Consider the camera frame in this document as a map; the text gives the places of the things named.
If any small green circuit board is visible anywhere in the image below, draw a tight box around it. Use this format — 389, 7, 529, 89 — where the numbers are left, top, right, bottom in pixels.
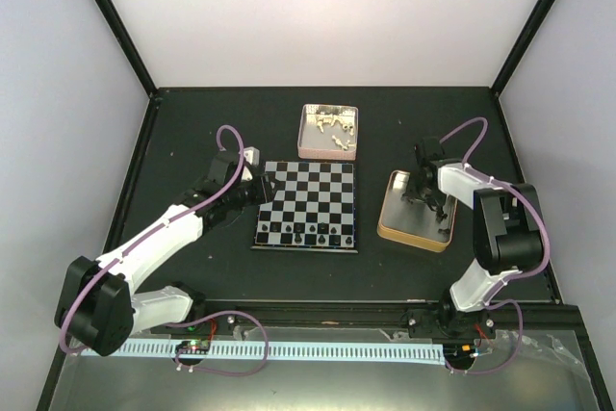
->
175, 340, 211, 354

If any left black frame post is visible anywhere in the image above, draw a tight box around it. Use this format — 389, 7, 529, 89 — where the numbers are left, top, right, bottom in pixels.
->
94, 0, 157, 97

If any yellow tin tray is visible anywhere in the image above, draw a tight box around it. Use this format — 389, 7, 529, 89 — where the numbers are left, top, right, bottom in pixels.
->
377, 170, 457, 253

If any pink tin tray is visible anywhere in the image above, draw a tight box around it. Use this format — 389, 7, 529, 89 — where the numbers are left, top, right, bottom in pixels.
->
296, 104, 359, 162

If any black frame post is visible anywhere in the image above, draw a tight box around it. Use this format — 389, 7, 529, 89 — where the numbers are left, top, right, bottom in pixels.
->
491, 0, 556, 97
94, 0, 157, 97

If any right black frame post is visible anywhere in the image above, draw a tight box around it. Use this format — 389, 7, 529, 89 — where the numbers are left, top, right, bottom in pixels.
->
491, 0, 556, 97

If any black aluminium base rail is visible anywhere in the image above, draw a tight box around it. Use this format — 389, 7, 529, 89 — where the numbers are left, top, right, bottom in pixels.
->
71, 297, 578, 335

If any black and grey chessboard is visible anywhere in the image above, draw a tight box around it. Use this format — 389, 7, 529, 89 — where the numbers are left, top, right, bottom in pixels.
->
252, 161, 358, 253

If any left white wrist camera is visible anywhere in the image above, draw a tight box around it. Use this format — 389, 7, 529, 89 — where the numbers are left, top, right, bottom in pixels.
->
241, 146, 261, 182

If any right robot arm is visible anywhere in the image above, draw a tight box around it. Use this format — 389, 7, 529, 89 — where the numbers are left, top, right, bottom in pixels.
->
404, 137, 550, 338

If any black chess king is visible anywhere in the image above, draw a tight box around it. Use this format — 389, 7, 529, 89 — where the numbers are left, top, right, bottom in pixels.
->
294, 223, 305, 244

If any light blue slotted cable duct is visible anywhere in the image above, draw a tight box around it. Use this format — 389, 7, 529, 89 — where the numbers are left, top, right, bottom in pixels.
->
79, 338, 447, 367

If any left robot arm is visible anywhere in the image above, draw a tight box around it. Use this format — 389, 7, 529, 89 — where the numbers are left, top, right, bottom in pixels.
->
54, 147, 279, 356

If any pile of white chess pieces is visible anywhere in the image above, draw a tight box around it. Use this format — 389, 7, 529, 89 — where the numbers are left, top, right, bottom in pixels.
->
316, 114, 357, 151

